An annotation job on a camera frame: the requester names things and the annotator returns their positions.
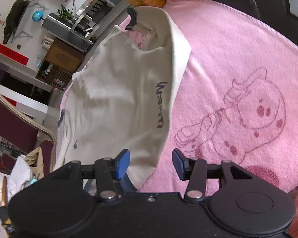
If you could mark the blue globe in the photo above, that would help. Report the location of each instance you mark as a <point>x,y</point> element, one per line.
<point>37,16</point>

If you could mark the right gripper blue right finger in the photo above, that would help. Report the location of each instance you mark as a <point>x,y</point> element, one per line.
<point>196,171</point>

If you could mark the brown wooden cabinet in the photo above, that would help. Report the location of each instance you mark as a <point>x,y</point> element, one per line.
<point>59,64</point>

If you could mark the grey tv stand shelf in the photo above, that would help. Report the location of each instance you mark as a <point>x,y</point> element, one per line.
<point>88,24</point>

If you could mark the cream white t-shirt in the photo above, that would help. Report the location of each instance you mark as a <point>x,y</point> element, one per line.
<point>123,98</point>

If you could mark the dark seal plush toy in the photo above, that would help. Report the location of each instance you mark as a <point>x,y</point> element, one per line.
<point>13,18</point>

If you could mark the green potted plant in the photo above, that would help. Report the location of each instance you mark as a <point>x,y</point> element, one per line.
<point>65,14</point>

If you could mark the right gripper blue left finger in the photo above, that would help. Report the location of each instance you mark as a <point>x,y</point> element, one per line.
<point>107,173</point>

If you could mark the pink cartoon towel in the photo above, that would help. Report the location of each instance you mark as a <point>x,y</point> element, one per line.
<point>238,97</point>

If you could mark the wooden chair frame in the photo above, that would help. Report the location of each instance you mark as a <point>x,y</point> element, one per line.
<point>22,132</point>

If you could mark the white cloth on chair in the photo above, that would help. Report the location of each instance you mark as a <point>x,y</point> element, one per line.
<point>20,177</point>

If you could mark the beige garment on chair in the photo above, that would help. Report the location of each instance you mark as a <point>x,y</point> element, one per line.
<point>35,161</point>

